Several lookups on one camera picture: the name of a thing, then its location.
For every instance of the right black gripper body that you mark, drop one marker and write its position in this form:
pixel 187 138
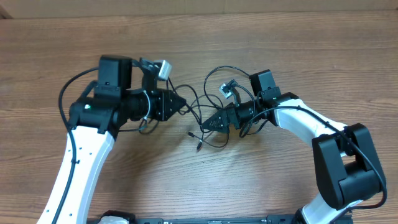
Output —
pixel 231 116

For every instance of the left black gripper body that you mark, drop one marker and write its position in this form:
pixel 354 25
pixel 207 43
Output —
pixel 158 104

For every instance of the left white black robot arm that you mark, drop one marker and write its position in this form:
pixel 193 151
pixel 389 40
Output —
pixel 125 90

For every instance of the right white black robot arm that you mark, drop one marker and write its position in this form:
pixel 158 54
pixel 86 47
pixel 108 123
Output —
pixel 348 171

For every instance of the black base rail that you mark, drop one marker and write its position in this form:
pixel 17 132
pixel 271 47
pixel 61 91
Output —
pixel 112 216

